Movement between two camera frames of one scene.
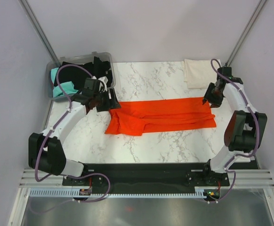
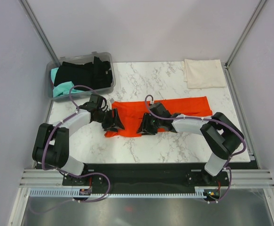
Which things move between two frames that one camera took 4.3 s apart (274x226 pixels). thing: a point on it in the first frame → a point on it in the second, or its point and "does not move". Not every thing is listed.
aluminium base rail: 239,179 does not move
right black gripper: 214,103 → 144,127
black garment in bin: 98,68 does not move
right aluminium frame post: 242,38 does not move
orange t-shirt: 148,116 does not move
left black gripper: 111,104 → 113,123
